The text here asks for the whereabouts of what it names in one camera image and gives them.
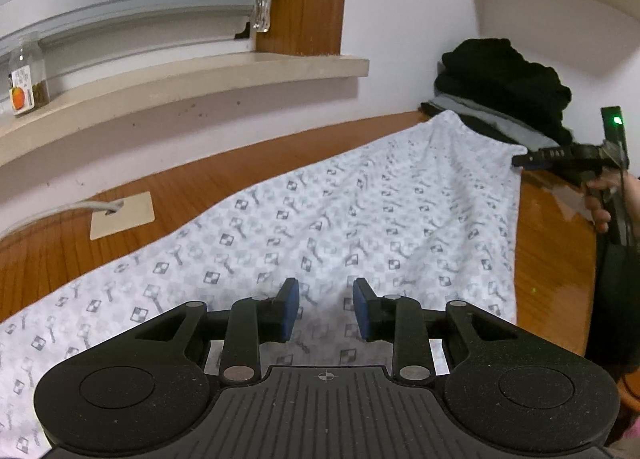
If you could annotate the black folded garment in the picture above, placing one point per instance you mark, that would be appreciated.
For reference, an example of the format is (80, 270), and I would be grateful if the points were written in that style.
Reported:
(491, 73)

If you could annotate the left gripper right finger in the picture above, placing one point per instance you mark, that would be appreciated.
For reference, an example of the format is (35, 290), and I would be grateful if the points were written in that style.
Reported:
(400, 322)

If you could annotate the white wall shelf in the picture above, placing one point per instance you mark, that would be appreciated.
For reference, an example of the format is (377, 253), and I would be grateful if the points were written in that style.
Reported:
(599, 38)

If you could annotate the right hand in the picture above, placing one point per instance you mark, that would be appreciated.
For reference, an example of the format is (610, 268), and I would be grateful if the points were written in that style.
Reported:
(602, 188)

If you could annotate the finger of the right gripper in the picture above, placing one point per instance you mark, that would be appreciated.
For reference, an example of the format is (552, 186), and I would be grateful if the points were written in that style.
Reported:
(570, 153)
(569, 171)

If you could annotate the beige stone window sill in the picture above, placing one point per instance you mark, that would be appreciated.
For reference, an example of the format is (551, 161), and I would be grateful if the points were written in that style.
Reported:
(115, 97)

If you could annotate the grey folded garment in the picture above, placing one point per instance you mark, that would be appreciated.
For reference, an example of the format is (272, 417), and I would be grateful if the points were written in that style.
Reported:
(489, 122)

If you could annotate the glass jar orange label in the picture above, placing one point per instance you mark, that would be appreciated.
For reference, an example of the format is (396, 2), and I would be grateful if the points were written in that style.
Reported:
(28, 86)

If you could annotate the white patterned garment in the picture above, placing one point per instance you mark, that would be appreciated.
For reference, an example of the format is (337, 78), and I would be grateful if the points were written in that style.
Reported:
(429, 212)

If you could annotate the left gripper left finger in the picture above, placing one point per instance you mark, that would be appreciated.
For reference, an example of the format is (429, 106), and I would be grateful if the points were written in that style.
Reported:
(252, 323)

